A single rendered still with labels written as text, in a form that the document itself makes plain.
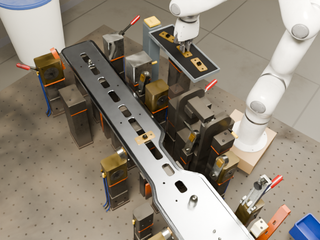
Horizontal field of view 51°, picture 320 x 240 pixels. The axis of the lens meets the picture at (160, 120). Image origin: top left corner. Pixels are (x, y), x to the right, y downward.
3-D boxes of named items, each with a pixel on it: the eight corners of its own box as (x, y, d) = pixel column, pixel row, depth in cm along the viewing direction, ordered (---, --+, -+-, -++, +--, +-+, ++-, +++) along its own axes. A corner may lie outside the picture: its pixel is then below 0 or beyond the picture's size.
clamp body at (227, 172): (200, 201, 157) (214, 157, 128) (218, 190, 161) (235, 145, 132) (209, 212, 154) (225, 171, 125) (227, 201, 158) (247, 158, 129)
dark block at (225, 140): (198, 188, 161) (213, 136, 128) (209, 181, 164) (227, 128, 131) (205, 196, 159) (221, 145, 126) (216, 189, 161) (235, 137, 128)
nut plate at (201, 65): (190, 60, 149) (190, 58, 148) (197, 57, 150) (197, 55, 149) (200, 72, 145) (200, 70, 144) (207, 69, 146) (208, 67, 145)
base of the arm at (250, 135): (241, 115, 179) (250, 92, 164) (273, 135, 172) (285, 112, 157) (221, 138, 170) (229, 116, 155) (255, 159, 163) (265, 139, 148)
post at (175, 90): (163, 140, 178) (168, 86, 147) (171, 136, 180) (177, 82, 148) (168, 146, 175) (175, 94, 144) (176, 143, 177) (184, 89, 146)
